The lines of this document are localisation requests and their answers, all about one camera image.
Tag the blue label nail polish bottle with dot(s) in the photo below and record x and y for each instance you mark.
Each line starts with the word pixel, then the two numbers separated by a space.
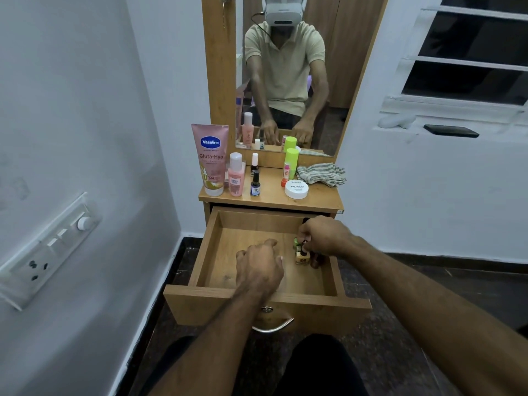
pixel 255 187

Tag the wooden dressing table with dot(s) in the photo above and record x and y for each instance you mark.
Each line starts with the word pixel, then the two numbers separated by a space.
pixel 272 193

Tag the dark cap gold nail polish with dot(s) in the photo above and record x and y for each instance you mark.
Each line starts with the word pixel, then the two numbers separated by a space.
pixel 317 261

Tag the wooden drawer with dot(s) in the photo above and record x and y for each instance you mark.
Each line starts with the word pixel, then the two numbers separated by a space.
pixel 231 255

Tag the person's left forearm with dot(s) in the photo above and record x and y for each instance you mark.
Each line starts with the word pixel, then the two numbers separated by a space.
pixel 210 346

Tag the dressing table mirror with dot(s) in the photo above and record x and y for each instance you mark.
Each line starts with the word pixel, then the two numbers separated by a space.
pixel 350 57

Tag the person's right hand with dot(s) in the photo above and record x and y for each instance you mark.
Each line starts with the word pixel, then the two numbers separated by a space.
pixel 326 237

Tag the striped green white cloth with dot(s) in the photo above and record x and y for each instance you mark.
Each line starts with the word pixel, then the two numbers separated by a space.
pixel 321 174

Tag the black phone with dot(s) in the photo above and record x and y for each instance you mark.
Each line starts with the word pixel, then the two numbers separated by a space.
pixel 451 131

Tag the white wall switch board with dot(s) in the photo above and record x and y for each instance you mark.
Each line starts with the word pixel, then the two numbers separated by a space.
pixel 45 251

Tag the person's right forearm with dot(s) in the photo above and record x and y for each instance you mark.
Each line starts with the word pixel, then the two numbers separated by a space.
pixel 441 309

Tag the person's left hand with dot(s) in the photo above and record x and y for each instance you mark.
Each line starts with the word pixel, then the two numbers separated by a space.
pixel 260 268

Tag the person's legs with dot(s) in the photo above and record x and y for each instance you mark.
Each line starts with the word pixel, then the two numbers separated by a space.
pixel 317 362

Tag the pink lotion tube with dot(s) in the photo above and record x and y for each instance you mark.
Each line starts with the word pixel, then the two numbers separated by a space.
pixel 210 160

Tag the white cap nail polish bottle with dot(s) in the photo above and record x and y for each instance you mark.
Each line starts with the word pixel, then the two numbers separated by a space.
pixel 255 158

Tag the round white jar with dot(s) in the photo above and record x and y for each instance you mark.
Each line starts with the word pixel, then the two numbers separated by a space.
pixel 296 189

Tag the clear box of pink tubes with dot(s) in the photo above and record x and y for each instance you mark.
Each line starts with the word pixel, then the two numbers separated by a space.
pixel 244 166

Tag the red nail polish bottle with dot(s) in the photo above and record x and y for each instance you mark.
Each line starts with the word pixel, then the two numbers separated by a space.
pixel 285 173

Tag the white framed window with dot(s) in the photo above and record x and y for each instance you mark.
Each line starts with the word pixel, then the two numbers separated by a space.
pixel 458 65

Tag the pink bottle white cap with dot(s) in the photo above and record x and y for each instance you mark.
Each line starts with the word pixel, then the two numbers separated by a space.
pixel 236 177

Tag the white object on sill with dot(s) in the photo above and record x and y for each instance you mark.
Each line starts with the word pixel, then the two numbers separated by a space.
pixel 396 121

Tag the neon green tube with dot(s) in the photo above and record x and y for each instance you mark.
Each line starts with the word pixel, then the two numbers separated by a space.
pixel 291 162

